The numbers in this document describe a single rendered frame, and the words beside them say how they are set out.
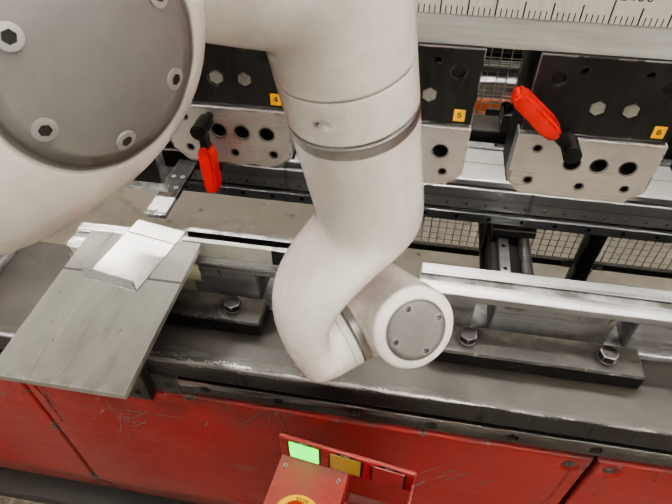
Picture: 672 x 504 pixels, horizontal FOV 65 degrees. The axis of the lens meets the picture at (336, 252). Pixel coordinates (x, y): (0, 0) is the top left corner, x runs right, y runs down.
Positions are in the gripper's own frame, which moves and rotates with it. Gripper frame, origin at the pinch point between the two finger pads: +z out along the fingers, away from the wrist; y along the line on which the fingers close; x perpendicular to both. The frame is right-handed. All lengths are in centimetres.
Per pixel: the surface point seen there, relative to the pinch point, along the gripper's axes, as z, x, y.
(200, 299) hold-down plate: 10.3, 19.1, -5.1
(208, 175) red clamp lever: -9.1, 14.1, 15.8
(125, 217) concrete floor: 177, 45, -13
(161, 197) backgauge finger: 18.4, 21.0, 11.2
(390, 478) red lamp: -14.0, 0.0, -29.8
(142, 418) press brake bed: 20.4, 34.6, -27.5
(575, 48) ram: -30.1, -20.5, 22.3
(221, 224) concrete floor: 161, 5, -23
